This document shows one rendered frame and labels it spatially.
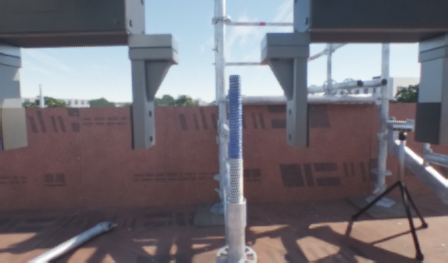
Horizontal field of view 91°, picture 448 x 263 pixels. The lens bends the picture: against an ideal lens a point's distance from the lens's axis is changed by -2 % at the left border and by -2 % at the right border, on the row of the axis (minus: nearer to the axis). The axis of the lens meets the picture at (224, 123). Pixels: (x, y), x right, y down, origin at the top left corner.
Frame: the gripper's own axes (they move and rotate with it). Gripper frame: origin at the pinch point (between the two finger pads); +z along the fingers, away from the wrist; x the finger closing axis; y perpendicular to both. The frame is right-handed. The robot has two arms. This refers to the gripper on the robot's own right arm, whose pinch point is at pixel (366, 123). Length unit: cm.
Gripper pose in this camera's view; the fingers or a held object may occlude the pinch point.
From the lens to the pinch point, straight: 25.5
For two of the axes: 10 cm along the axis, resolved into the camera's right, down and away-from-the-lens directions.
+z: 0.1, 10.0, 0.8
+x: 10.0, -0.1, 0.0
